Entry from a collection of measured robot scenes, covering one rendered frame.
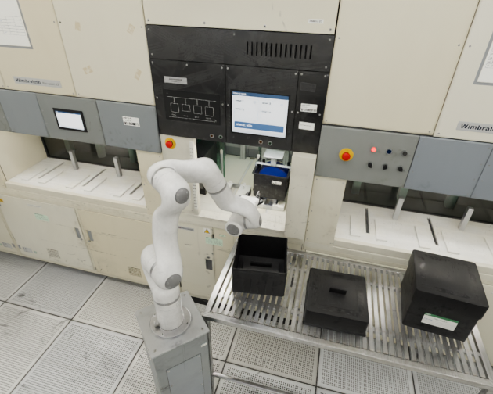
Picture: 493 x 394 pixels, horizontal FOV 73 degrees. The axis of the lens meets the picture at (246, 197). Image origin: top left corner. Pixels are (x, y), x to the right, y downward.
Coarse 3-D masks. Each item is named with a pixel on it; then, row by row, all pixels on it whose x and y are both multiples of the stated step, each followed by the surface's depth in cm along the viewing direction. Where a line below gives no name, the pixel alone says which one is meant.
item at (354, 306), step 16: (320, 272) 175; (336, 272) 176; (320, 288) 166; (336, 288) 162; (352, 288) 166; (304, 304) 170; (320, 304) 158; (336, 304) 158; (352, 304) 158; (304, 320) 160; (320, 320) 157; (336, 320) 154; (352, 320) 152; (368, 320) 151
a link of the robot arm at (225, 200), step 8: (208, 192) 137; (216, 192) 135; (224, 192) 137; (216, 200) 140; (224, 200) 139; (232, 200) 143; (240, 200) 146; (248, 200) 149; (224, 208) 143; (232, 208) 143; (240, 208) 144; (248, 208) 146; (256, 208) 150; (248, 216) 145; (256, 216) 148; (248, 224) 152; (256, 224) 150
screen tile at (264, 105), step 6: (264, 102) 163; (270, 102) 162; (276, 102) 161; (282, 102) 160; (264, 108) 164; (270, 108) 163; (276, 108) 162; (282, 108) 162; (264, 114) 166; (270, 114) 165; (282, 114) 163; (264, 120) 167; (270, 120) 167; (276, 120) 166; (282, 120) 165
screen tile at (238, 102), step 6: (234, 102) 167; (240, 102) 166; (246, 102) 165; (252, 102) 164; (234, 108) 168; (252, 108) 166; (234, 114) 170; (240, 114) 169; (246, 114) 168; (252, 114) 167
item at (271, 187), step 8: (272, 152) 211; (280, 152) 211; (264, 160) 226; (272, 160) 211; (256, 168) 215; (288, 168) 212; (256, 176) 211; (264, 176) 209; (272, 176) 208; (288, 176) 207; (256, 184) 215; (264, 184) 213; (272, 184) 211; (280, 184) 210; (288, 184) 221; (256, 192) 219; (264, 192) 217; (272, 192) 215; (280, 192) 213
